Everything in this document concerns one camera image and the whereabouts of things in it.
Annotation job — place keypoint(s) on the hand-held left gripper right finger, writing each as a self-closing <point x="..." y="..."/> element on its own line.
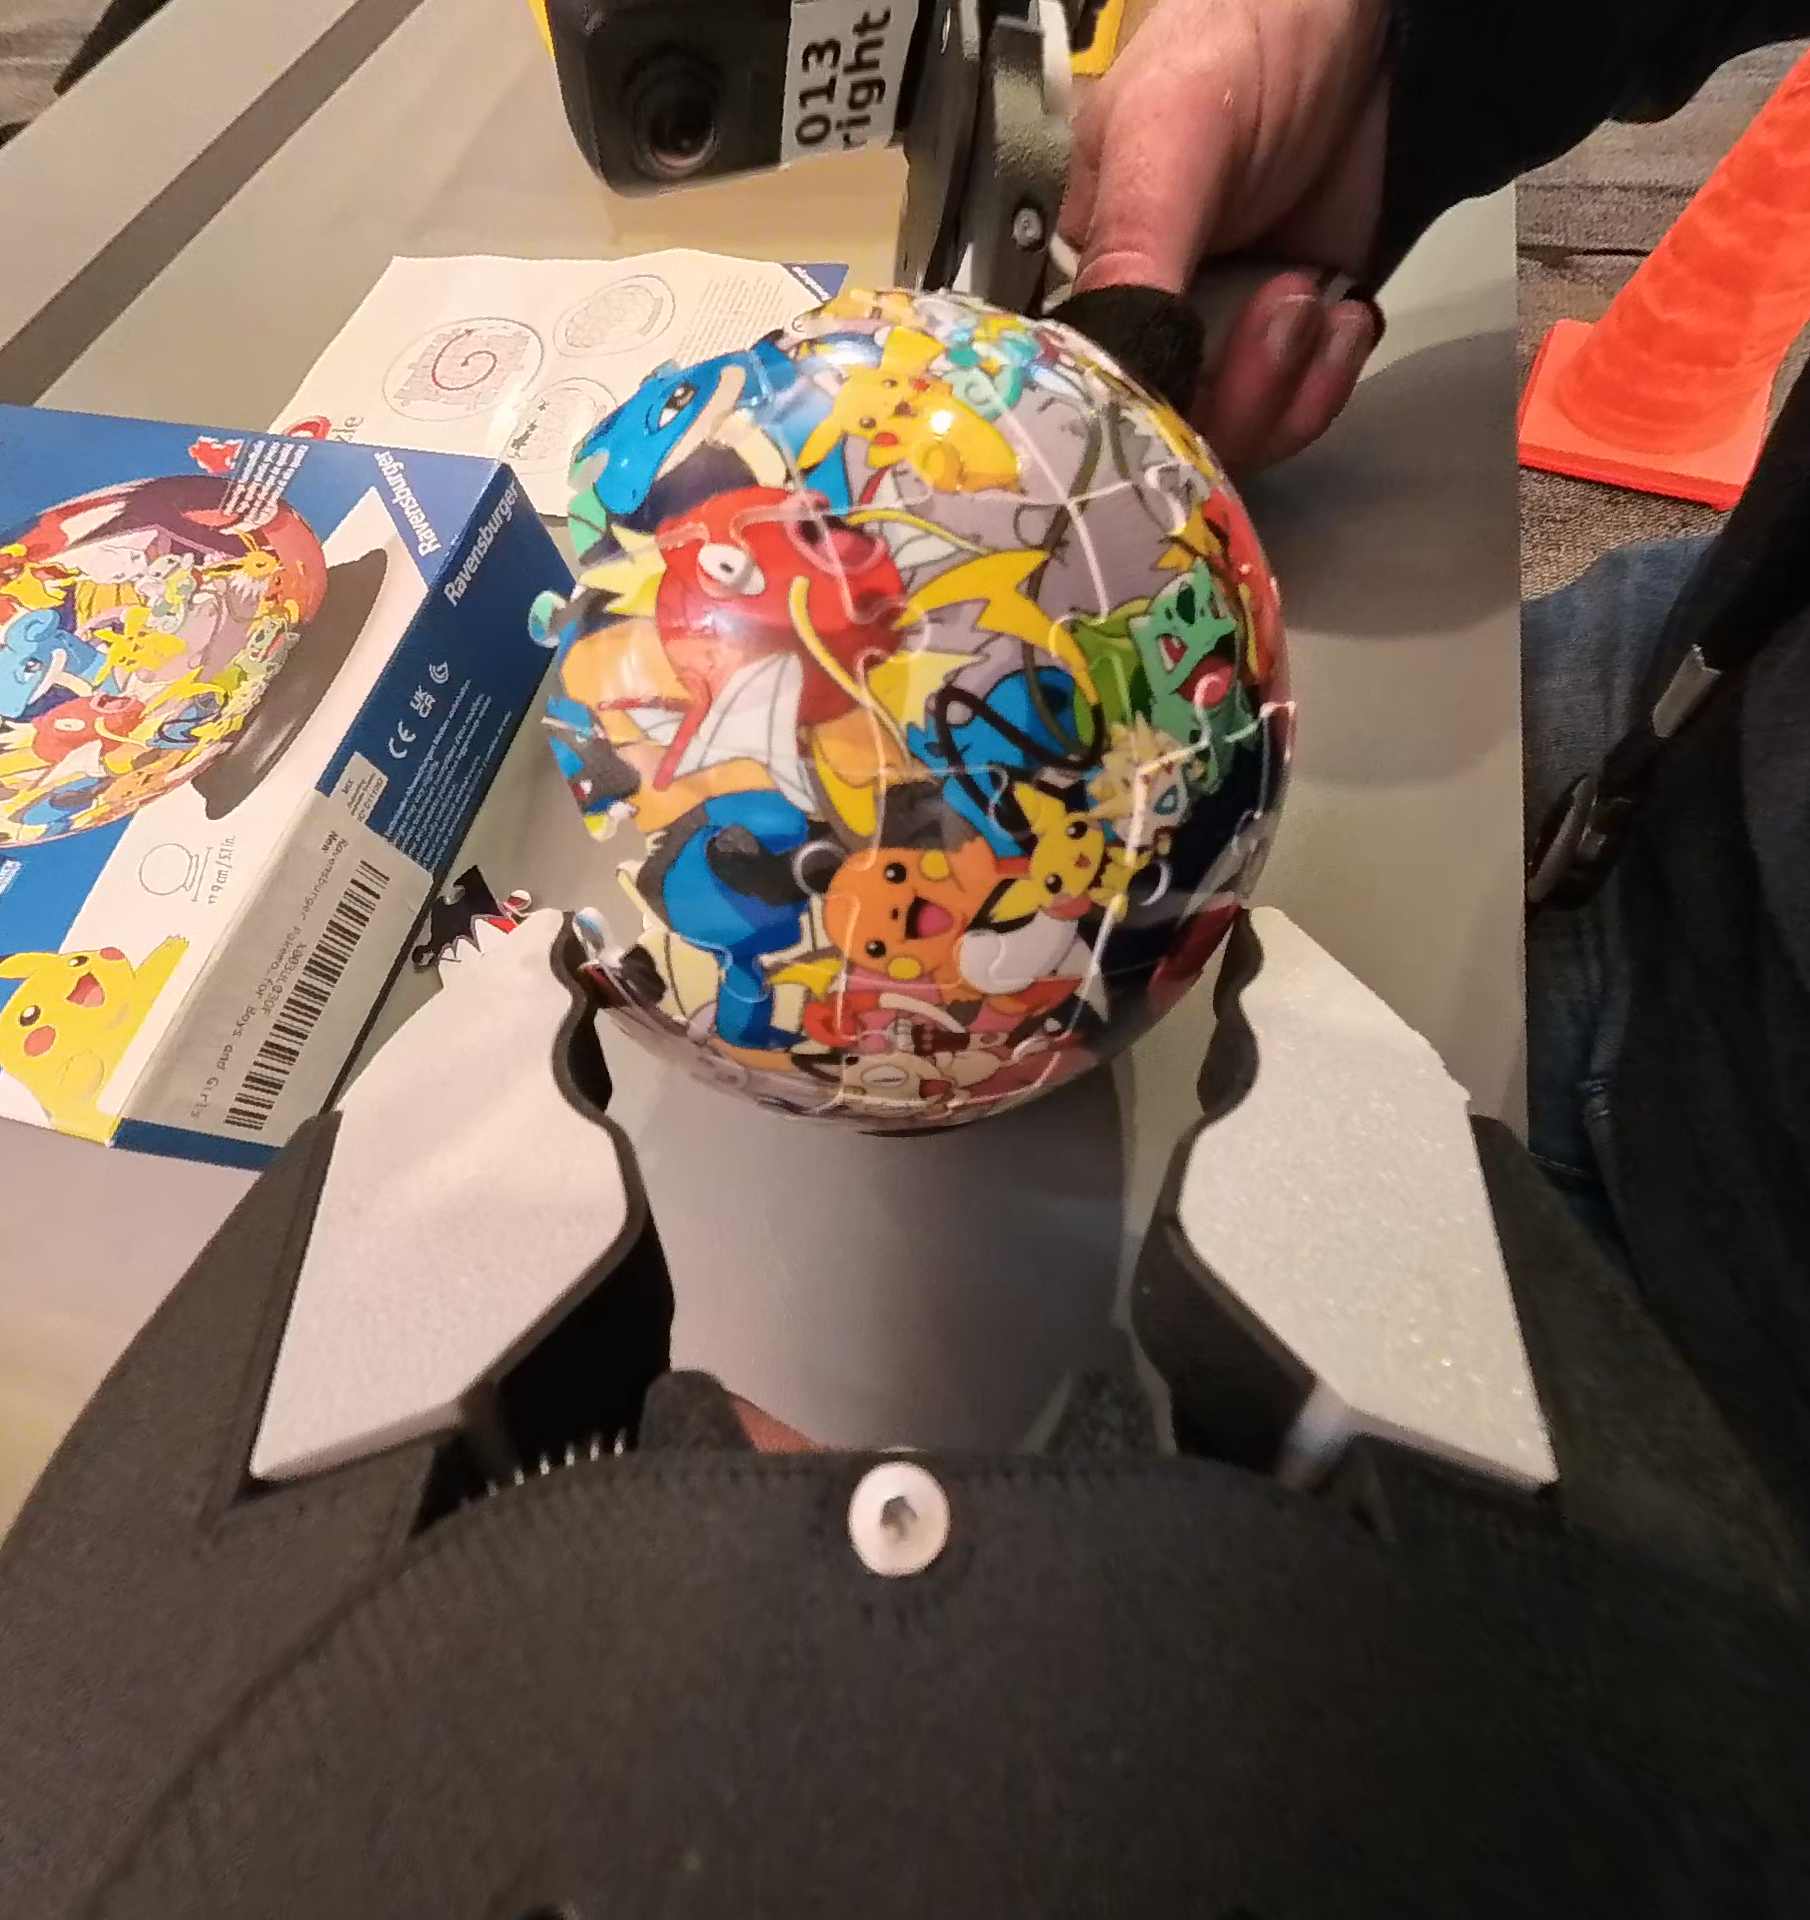
<point x="1371" y="1231"/>

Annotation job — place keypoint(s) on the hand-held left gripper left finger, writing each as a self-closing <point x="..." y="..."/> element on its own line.
<point x="441" y="1199"/>

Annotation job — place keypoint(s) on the colourful puzzle ball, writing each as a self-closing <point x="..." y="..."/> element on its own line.
<point x="921" y="705"/>

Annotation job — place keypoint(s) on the person's right forearm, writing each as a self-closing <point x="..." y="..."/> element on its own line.
<point x="1521" y="90"/>

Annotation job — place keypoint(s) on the black red puzzle piece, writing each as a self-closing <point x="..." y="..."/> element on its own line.
<point x="469" y="930"/>

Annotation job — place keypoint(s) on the blue puzzle box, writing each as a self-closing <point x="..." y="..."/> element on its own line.
<point x="441" y="676"/>

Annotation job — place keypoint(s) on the person's right hand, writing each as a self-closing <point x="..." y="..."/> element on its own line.
<point x="1235" y="150"/>

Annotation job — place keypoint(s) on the white instruction sheet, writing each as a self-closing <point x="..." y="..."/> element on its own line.
<point x="441" y="330"/>

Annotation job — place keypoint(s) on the person's blue jeans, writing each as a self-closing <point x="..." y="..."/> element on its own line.
<point x="1582" y="705"/>

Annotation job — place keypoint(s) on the orange traffic cone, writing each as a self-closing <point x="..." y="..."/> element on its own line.
<point x="1715" y="330"/>

